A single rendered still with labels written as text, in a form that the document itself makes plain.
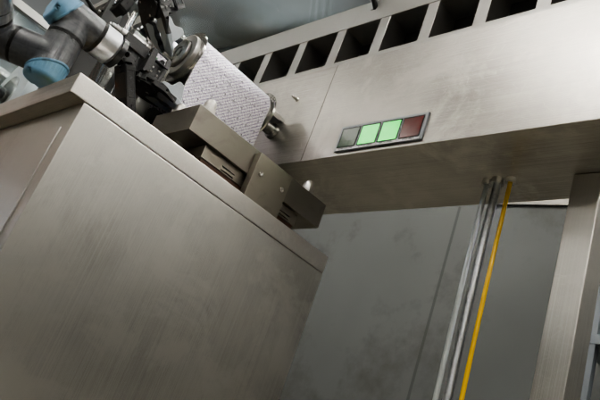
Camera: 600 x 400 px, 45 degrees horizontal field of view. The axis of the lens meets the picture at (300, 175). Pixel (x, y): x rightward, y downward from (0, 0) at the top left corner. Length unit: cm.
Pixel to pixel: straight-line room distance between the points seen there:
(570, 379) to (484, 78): 61
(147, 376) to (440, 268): 264
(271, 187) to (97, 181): 42
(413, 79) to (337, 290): 248
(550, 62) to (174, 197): 75
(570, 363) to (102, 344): 77
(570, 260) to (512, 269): 222
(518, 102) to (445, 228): 248
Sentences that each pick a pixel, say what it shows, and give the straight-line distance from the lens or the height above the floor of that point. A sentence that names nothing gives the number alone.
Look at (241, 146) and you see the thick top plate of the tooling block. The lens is 149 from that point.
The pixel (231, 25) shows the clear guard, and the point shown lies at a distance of 243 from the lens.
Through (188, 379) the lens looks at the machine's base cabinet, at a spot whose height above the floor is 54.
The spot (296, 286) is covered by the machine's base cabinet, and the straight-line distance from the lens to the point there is 149.
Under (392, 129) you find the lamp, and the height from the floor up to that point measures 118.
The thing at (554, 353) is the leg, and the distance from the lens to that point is 133.
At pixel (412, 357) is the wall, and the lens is 363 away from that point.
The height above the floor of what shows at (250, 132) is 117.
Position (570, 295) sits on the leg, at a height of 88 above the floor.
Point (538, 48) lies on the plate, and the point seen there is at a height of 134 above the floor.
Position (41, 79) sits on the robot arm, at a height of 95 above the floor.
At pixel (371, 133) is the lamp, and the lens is 162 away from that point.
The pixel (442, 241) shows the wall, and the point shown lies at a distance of 384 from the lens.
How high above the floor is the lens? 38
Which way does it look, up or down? 25 degrees up
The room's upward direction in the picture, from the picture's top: 21 degrees clockwise
